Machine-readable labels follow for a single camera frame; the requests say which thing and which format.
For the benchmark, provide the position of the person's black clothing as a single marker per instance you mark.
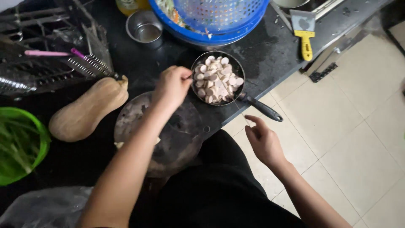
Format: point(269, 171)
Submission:
point(215, 196)

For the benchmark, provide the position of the yellow liquid bottle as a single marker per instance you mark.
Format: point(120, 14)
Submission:
point(129, 6)

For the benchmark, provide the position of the person's left fingers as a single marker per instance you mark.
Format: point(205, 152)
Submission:
point(183, 77)

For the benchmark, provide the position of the round dark cutting board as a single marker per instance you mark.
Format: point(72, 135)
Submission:
point(182, 139)

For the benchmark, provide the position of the person's left hand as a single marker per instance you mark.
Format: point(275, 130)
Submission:
point(171, 87)

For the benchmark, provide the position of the tan butternut squash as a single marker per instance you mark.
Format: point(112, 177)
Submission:
point(85, 110)

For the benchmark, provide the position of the clear plastic bag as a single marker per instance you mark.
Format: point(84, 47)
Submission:
point(44, 207)

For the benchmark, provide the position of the green plastic bowl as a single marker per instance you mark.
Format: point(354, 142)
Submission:
point(44, 139)

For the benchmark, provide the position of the steel pot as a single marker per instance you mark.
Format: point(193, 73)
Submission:
point(289, 3)

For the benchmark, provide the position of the green leafy vegetables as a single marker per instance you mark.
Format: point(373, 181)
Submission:
point(17, 145)

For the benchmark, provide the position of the blue plastic colander basket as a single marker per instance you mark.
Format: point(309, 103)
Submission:
point(221, 15)

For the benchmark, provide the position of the metal dish rack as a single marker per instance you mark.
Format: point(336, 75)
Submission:
point(41, 72)

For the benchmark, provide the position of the pale food scrap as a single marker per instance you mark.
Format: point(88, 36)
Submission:
point(119, 145)

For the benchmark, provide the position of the black frying pan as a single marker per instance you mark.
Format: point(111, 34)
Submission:
point(236, 65)

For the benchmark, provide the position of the heap of sausage slices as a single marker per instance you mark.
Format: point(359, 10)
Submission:
point(216, 80)

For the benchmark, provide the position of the small steel cup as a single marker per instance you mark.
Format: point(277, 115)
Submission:
point(145, 30)

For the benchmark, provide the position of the shredded mixed vegetables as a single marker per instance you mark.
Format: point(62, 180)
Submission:
point(172, 14)

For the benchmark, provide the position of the person's right hand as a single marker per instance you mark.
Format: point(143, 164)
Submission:
point(265, 144)

